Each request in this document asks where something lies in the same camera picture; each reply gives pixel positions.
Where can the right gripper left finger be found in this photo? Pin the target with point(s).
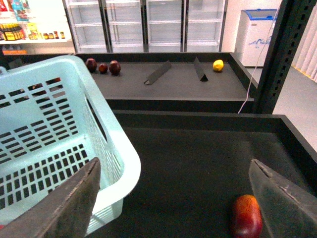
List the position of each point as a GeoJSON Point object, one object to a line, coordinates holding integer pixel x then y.
{"type": "Point", "coordinates": [65, 212]}

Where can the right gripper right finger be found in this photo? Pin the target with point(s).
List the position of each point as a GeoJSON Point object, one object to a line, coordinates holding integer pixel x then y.
{"type": "Point", "coordinates": [288, 210]}

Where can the light blue plastic basket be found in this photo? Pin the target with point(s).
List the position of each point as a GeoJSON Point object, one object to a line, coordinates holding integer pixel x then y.
{"type": "Point", "coordinates": [54, 120]}

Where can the small red apple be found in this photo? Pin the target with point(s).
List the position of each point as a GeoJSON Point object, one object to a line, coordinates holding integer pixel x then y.
{"type": "Point", "coordinates": [103, 68]}

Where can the dark red apple back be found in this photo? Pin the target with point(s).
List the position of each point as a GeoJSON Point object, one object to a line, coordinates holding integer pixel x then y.
{"type": "Point", "coordinates": [91, 65]}

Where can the dark red apple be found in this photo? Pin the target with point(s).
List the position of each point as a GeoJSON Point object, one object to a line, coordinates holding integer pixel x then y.
{"type": "Point", "coordinates": [114, 67]}
{"type": "Point", "coordinates": [91, 65]}

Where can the dark red apple right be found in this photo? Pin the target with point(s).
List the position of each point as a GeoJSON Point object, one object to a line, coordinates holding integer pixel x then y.
{"type": "Point", "coordinates": [114, 67]}

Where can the black lower right tray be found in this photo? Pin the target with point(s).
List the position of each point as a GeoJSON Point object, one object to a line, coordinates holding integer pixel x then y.
{"type": "Point", "coordinates": [194, 165]}

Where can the black tray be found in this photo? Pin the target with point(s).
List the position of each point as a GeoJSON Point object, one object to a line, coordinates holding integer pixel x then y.
{"type": "Point", "coordinates": [230, 91]}
{"type": "Point", "coordinates": [194, 165]}

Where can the black upper right tray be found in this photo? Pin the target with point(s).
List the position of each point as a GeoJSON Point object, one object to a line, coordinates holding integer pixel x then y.
{"type": "Point", "coordinates": [230, 91]}

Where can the yellow lemon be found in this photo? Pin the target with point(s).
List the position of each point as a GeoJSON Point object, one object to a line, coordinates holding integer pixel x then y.
{"type": "Point", "coordinates": [218, 65]}

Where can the black divider right two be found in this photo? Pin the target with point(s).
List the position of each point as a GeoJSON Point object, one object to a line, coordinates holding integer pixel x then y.
{"type": "Point", "coordinates": [199, 71]}

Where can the black divider right one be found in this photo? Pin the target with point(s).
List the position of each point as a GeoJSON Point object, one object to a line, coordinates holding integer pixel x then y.
{"type": "Point", "coordinates": [153, 77]}

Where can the white chest freezer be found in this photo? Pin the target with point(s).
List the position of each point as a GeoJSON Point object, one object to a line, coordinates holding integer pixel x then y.
{"type": "Point", "coordinates": [254, 35]}

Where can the glass door refrigerator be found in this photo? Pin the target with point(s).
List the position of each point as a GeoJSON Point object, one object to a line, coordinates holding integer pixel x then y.
{"type": "Point", "coordinates": [142, 26]}

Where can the white grocery shelf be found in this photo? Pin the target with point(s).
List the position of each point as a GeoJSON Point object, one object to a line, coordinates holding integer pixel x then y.
{"type": "Point", "coordinates": [45, 26]}

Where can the yellow label bottles row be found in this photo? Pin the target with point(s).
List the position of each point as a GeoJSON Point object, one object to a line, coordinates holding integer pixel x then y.
{"type": "Point", "coordinates": [12, 32]}

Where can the black shelf post right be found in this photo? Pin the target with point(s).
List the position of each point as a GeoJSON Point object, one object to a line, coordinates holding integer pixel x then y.
{"type": "Point", "coordinates": [292, 19]}

